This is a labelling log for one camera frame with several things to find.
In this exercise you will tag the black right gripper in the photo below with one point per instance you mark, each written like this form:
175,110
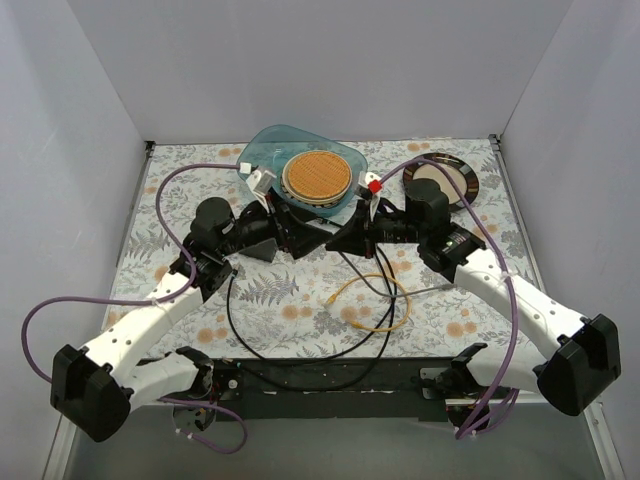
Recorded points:
363,229

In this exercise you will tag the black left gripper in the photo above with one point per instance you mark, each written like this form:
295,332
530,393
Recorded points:
283,232

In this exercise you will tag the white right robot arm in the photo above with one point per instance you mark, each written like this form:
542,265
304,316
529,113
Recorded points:
579,357

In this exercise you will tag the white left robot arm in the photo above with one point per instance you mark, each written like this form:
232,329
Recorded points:
97,386

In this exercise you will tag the floral table mat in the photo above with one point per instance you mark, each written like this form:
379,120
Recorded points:
317,306

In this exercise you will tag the orange woven coaster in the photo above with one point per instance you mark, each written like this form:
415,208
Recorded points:
318,158

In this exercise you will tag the striped cream bowl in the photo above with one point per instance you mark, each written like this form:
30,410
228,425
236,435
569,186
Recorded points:
320,201

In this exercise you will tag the teal plastic container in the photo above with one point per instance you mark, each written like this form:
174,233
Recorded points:
275,146

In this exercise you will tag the dark rimmed ceramic plate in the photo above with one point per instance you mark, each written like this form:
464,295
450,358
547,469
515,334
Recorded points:
463,175

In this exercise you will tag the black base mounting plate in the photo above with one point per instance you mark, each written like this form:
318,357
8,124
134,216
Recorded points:
349,388

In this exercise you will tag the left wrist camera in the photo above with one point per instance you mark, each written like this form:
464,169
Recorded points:
259,181

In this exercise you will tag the aluminium frame rail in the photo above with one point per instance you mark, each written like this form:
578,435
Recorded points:
603,442

